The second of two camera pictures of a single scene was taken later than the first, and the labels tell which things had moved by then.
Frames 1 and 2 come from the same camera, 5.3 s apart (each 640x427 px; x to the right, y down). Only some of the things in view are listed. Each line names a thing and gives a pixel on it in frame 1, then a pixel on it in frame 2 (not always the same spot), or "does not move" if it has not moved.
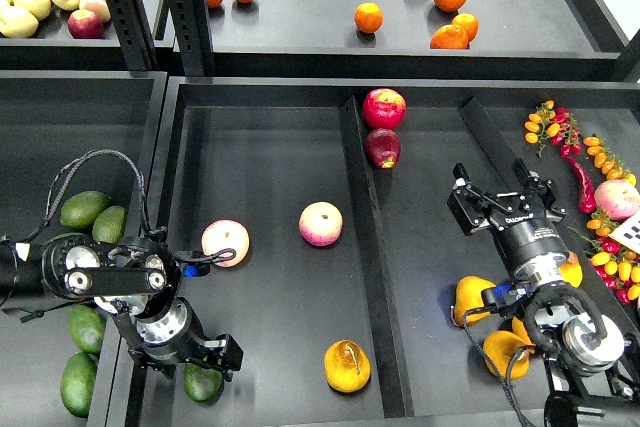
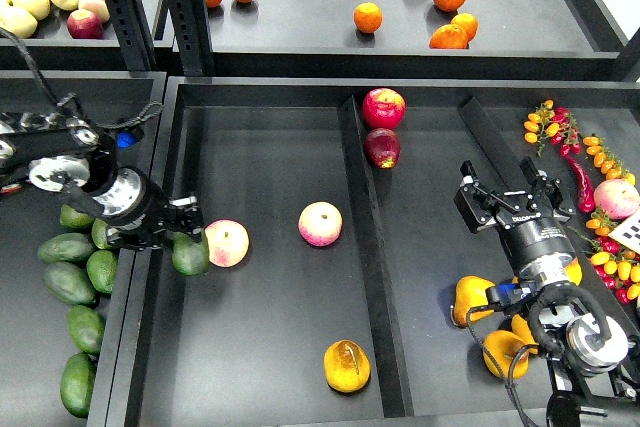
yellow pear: x=347 y=365 does not move
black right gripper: x=525 y=222 does not move
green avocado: x=202 y=384 to x=190 y=257
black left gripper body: x=165 y=334 to x=161 y=219
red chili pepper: x=587 y=203 does not move
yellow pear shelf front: x=17 y=22 does not move
